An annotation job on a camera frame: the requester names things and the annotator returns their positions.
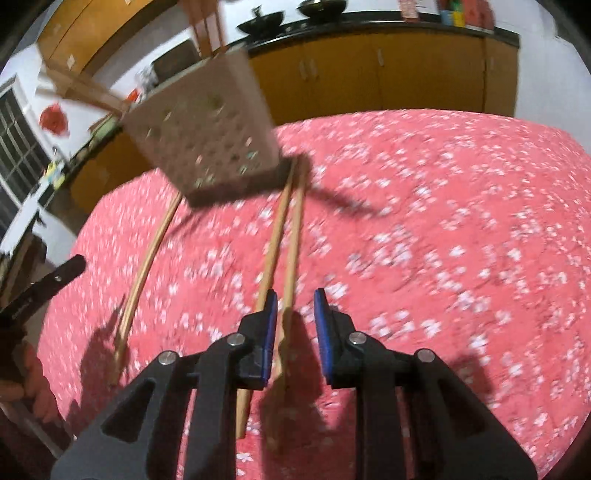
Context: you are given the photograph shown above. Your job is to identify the dark wooden cutting board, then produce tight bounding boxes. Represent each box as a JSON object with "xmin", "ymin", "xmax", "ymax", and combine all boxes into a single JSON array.
[{"xmin": 151, "ymin": 39, "xmax": 201, "ymax": 81}]

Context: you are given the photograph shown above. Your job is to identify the person's left hand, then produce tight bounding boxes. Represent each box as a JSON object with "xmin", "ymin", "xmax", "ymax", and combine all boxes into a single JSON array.
[{"xmin": 0, "ymin": 342, "xmax": 64, "ymax": 428}]

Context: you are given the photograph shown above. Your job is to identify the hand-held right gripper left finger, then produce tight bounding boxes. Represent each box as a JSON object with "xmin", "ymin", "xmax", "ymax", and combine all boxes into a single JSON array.
[{"xmin": 50, "ymin": 289, "xmax": 279, "ymax": 480}]

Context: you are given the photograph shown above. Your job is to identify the red floral tablecloth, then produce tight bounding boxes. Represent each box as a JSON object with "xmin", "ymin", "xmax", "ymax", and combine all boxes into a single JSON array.
[{"xmin": 37, "ymin": 108, "xmax": 591, "ymax": 480}]

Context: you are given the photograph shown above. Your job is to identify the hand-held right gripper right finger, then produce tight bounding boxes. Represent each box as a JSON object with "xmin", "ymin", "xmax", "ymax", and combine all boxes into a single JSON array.
[{"xmin": 314, "ymin": 288, "xmax": 539, "ymax": 480}]

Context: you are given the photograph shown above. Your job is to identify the wooden wall cabinets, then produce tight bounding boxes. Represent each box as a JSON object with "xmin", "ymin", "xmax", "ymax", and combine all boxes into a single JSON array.
[{"xmin": 36, "ymin": 0, "xmax": 181, "ymax": 75}]

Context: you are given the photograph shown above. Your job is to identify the barred window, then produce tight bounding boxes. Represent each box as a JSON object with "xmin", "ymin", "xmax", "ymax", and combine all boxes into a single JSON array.
[{"xmin": 0, "ymin": 76, "xmax": 51, "ymax": 241}]

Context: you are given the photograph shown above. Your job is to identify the yellow detergent bottle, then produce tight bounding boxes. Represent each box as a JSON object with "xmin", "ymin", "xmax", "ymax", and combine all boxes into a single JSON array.
[{"xmin": 44, "ymin": 159, "xmax": 68, "ymax": 190}]

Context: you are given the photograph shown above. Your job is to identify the black kitchen countertop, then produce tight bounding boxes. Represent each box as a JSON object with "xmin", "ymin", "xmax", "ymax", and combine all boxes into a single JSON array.
[{"xmin": 28, "ymin": 16, "xmax": 520, "ymax": 208}]

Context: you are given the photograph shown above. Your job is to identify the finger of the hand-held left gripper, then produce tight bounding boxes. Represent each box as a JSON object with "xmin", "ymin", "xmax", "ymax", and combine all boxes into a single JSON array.
[{"xmin": 18, "ymin": 255, "xmax": 88, "ymax": 315}]

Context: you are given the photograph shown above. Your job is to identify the beige perforated utensil holder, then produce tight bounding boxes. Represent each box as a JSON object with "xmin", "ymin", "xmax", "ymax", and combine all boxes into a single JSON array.
[{"xmin": 121, "ymin": 46, "xmax": 282, "ymax": 208}]

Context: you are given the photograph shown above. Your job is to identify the black wok with lid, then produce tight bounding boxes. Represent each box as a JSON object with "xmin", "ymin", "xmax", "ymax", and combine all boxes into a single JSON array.
[{"xmin": 295, "ymin": 0, "xmax": 348, "ymax": 19}]

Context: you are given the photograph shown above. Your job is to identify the wooden base cabinets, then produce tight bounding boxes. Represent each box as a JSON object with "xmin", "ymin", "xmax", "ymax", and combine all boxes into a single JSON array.
[{"xmin": 69, "ymin": 30, "xmax": 518, "ymax": 213}]

